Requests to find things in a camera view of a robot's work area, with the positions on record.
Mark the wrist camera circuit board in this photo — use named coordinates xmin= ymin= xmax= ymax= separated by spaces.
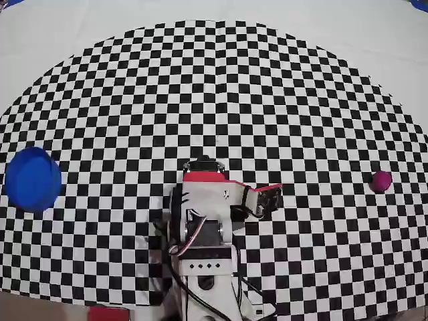
xmin=249 ymin=183 xmax=284 ymax=221

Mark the pink faceted ball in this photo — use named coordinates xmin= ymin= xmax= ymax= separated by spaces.
xmin=368 ymin=170 xmax=393 ymax=193

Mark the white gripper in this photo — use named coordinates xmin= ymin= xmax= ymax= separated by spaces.
xmin=182 ymin=156 xmax=251 ymax=217

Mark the red flat card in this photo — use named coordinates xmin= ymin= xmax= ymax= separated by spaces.
xmin=88 ymin=306 xmax=131 ymax=321

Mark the blue round box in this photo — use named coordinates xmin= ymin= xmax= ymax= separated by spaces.
xmin=4 ymin=146 xmax=63 ymax=213

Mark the red white black servo wire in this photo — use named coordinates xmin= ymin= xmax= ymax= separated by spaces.
xmin=169 ymin=212 xmax=208 ymax=259

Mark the checkered print white sheet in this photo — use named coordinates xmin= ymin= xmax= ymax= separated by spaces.
xmin=0 ymin=0 xmax=428 ymax=318

